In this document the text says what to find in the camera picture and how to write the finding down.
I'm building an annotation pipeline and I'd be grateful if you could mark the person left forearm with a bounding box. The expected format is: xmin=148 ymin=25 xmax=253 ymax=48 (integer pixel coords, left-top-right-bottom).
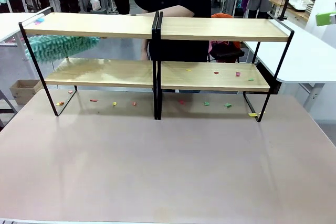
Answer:
xmin=136 ymin=5 xmax=195 ymax=18

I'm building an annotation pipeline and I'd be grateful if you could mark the person right forearm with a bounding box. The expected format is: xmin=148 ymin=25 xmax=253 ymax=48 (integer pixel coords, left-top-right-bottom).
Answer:
xmin=140 ymin=39 xmax=151 ymax=61

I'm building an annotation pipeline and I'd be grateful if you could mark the wooden work table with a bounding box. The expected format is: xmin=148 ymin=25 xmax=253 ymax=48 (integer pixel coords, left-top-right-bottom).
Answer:
xmin=269 ymin=0 xmax=310 ymax=22

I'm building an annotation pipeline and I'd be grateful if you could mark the orange cloth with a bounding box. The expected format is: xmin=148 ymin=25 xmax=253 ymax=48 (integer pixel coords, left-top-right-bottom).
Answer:
xmin=208 ymin=13 xmax=241 ymax=54

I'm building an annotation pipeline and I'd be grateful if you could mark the black chair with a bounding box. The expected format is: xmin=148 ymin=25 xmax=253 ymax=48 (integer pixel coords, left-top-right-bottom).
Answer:
xmin=209 ymin=47 xmax=245 ymax=63

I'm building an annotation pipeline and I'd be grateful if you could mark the cardboard box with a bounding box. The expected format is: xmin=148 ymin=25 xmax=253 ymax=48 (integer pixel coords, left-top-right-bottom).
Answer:
xmin=9 ymin=79 xmax=44 ymax=105

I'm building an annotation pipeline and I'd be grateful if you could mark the white rectangular table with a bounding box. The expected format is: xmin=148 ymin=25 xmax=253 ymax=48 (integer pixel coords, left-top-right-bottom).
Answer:
xmin=0 ymin=12 xmax=47 ymax=78

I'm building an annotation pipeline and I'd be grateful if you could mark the two-tier wooden shelf black frame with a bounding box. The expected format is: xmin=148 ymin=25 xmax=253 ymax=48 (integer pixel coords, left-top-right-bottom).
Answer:
xmin=18 ymin=6 xmax=161 ymax=120
xmin=156 ymin=11 xmax=295 ymax=123

